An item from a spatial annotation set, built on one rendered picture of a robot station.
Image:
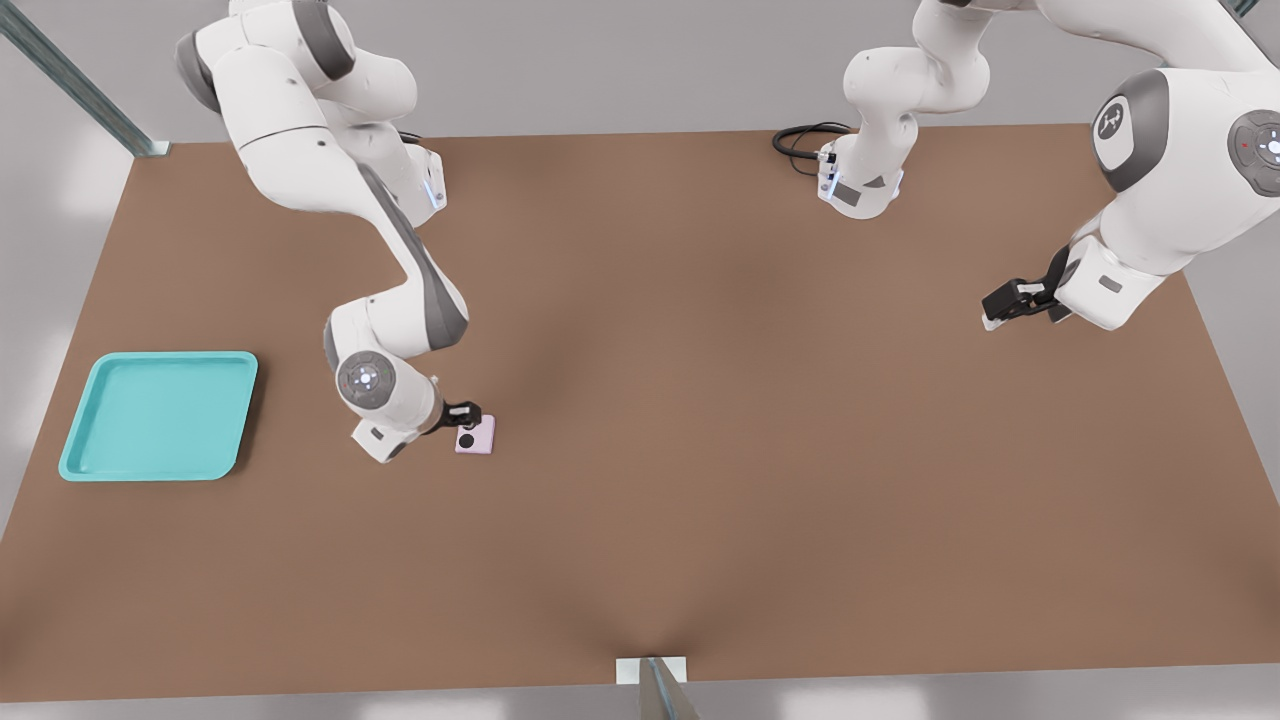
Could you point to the pale lilac phone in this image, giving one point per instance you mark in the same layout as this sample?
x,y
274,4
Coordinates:
x,y
480,438

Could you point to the silver frame post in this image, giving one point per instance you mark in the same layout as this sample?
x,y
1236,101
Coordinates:
x,y
658,685
1245,6
80,85

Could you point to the pale blue-green tray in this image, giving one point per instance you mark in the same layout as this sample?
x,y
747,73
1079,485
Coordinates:
x,y
160,415

